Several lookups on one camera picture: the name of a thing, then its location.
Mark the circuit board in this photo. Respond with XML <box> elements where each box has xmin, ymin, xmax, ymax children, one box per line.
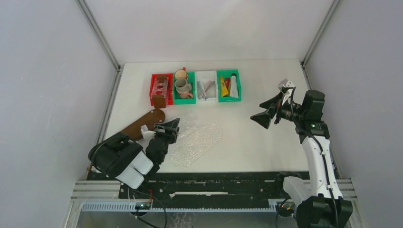
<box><xmin>135</xmin><ymin>203</ymin><xmax>152</xmax><ymax>211</ymax></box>
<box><xmin>276</xmin><ymin>200</ymin><xmax>296</xmax><ymax>217</ymax></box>

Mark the right camera cable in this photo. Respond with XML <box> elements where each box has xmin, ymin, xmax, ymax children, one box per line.
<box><xmin>289</xmin><ymin>86</ymin><xmax>339</xmax><ymax>228</ymax></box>

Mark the clear acrylic holder box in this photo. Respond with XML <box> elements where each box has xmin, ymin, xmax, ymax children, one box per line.
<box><xmin>177</xmin><ymin>116</ymin><xmax>201</xmax><ymax>142</ymax></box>

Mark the grey ceramic mug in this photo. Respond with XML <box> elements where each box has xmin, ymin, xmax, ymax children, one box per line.
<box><xmin>174</xmin><ymin>78</ymin><xmax>192</xmax><ymax>93</ymax></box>

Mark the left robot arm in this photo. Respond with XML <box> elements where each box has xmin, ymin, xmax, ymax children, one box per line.
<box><xmin>88</xmin><ymin>118</ymin><xmax>180</xmax><ymax>198</ymax></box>

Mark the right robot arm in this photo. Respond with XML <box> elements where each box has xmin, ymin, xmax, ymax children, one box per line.
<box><xmin>250</xmin><ymin>87</ymin><xmax>353</xmax><ymax>228</ymax></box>

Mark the pink toothbrush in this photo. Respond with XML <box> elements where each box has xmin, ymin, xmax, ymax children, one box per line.
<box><xmin>199</xmin><ymin>81</ymin><xmax>213</xmax><ymax>100</ymax></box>

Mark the clear holder with wooden ends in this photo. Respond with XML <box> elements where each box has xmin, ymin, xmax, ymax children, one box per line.
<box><xmin>150</xmin><ymin>74</ymin><xmax>168</xmax><ymax>109</ymax></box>

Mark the red plastic bin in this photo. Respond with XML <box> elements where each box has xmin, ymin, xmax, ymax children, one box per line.
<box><xmin>149</xmin><ymin>73</ymin><xmax>173</xmax><ymax>106</ymax></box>

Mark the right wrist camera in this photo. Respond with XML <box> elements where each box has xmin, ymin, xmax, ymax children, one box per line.
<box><xmin>278</xmin><ymin>79</ymin><xmax>296</xmax><ymax>105</ymax></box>

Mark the white toothpaste tube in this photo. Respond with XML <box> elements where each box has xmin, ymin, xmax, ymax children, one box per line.
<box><xmin>230</xmin><ymin>73</ymin><xmax>239</xmax><ymax>99</ymax></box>

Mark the red toothpaste tube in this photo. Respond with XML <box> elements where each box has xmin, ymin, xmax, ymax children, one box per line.
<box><xmin>224</xmin><ymin>77</ymin><xmax>230</xmax><ymax>93</ymax></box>

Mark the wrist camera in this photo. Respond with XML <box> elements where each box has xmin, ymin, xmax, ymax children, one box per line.
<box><xmin>140</xmin><ymin>125</ymin><xmax>156</xmax><ymax>140</ymax></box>
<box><xmin>278</xmin><ymin>79</ymin><xmax>296</xmax><ymax>105</ymax></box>

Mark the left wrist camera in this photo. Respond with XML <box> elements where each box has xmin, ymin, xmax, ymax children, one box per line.
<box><xmin>140</xmin><ymin>125</ymin><xmax>156</xmax><ymax>140</ymax></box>

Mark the right circuit board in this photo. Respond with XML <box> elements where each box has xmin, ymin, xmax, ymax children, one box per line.
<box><xmin>276</xmin><ymin>200</ymin><xmax>296</xmax><ymax>217</ymax></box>

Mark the green bin with cups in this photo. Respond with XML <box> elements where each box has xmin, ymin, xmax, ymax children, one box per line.
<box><xmin>173</xmin><ymin>72</ymin><xmax>196</xmax><ymax>105</ymax></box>

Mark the green bin with toothpaste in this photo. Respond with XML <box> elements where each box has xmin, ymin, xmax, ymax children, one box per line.
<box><xmin>217</xmin><ymin>69</ymin><xmax>242</xmax><ymax>103</ymax></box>

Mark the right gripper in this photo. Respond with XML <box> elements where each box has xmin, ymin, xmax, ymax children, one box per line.
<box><xmin>250</xmin><ymin>91</ymin><xmax>305</xmax><ymax>129</ymax></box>

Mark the black front rail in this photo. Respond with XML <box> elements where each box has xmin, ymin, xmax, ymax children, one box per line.
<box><xmin>86</xmin><ymin>171</ymin><xmax>318</xmax><ymax>210</ymax></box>

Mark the brown wooden oval tray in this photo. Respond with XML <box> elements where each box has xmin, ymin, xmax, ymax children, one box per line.
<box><xmin>121</xmin><ymin>109</ymin><xmax>165</xmax><ymax>141</ymax></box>

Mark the yellow toothpaste tube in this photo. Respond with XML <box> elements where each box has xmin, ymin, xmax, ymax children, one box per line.
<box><xmin>219</xmin><ymin>76</ymin><xmax>229</xmax><ymax>97</ymax></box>

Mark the left circuit board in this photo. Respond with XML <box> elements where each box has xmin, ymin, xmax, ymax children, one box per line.
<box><xmin>135</xmin><ymin>203</ymin><xmax>152</xmax><ymax>211</ymax></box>

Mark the white translucent bin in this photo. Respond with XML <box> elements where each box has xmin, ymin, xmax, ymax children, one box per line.
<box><xmin>195</xmin><ymin>71</ymin><xmax>218</xmax><ymax>104</ymax></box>

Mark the clear textured oval tray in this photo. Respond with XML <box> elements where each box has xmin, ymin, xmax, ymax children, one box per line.
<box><xmin>170</xmin><ymin>123</ymin><xmax>223</xmax><ymax>169</ymax></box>

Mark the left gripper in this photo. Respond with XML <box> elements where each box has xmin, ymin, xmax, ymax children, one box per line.
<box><xmin>153</xmin><ymin>118</ymin><xmax>180</xmax><ymax>163</ymax></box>

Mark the beige cup orange handle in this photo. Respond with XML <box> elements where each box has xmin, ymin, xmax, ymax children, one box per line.
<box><xmin>174</xmin><ymin>67</ymin><xmax>188</xmax><ymax>80</ymax></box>

